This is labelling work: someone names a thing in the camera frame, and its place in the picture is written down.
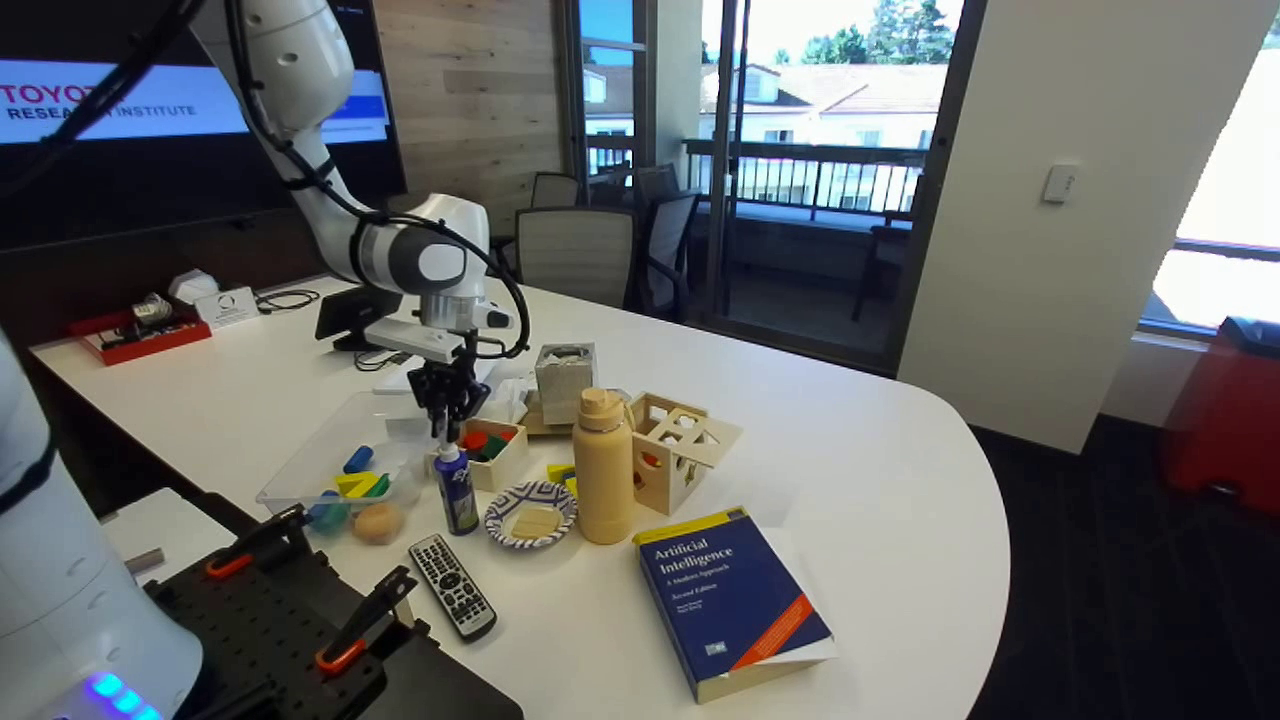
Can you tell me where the small cardboard box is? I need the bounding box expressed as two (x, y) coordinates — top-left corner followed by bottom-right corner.
(519, 339), (601, 444)

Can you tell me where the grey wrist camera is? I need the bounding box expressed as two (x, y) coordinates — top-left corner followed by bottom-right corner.
(359, 312), (464, 365)

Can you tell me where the blue patterned paper plate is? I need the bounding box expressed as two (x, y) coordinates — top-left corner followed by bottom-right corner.
(478, 482), (584, 558)

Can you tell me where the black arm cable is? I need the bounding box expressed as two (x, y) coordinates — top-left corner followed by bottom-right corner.
(214, 0), (535, 365)

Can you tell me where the tan bottle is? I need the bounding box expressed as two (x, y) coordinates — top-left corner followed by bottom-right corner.
(571, 384), (638, 548)

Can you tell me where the black perforated platform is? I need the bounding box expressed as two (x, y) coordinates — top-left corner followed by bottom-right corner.
(142, 533), (528, 720)

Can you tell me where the crumpled white paper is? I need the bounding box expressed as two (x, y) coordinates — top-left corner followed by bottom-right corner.
(477, 376), (539, 426)

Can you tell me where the blue white glue bottle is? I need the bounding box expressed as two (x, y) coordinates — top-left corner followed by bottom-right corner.
(437, 442), (482, 541)

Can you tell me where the red cabinet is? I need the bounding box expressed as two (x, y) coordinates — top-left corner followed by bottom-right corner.
(1155, 315), (1280, 518)

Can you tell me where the orange ball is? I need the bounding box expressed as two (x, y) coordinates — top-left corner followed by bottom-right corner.
(350, 496), (407, 548)

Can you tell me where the balcony railing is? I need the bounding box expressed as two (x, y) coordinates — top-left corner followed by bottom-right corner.
(676, 136), (931, 218)

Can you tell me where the grey office chair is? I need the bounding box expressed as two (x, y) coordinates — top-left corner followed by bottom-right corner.
(528, 170), (589, 214)
(510, 205), (638, 312)

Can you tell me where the black orange clamp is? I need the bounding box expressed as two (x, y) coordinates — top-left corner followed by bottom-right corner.
(195, 499), (311, 586)
(311, 565), (420, 679)

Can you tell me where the grey black remote control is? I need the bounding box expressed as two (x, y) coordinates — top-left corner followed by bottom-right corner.
(405, 533), (498, 646)

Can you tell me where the grey device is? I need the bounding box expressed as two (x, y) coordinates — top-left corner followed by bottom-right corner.
(124, 293), (176, 334)

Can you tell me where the small wooden tray box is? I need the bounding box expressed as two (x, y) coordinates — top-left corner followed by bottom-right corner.
(457, 418), (531, 496)

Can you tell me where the clear plastic bin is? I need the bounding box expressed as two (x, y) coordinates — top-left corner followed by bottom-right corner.
(250, 398), (444, 548)

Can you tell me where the wooden shape sorter box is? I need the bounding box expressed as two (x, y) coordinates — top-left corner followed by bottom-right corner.
(623, 389), (743, 521)

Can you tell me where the red tray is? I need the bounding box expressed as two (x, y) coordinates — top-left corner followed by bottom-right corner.
(71, 302), (214, 371)

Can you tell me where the black device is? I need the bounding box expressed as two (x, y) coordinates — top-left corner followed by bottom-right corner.
(311, 285), (405, 355)

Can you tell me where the blue hardcover book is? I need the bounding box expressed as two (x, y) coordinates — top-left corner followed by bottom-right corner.
(628, 505), (841, 710)

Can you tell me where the white light switch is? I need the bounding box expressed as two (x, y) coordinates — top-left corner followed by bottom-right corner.
(1034, 157), (1086, 209)

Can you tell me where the square flat wooden block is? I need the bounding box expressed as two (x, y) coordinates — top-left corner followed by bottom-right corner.
(506, 499), (564, 543)

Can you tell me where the wall display screen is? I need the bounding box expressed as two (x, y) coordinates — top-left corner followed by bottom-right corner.
(0, 0), (411, 258)

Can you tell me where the white device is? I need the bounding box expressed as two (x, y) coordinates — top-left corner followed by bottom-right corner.
(165, 267), (262, 334)

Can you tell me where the coiled cable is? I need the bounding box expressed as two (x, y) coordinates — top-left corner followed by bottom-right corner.
(250, 281), (323, 315)

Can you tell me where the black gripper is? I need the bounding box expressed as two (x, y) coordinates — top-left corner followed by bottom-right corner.
(405, 346), (493, 444)

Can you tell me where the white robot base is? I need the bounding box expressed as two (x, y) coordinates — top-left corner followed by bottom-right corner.
(0, 334), (206, 720)

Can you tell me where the black office chair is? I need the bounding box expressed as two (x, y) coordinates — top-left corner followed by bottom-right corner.
(636, 192), (703, 325)

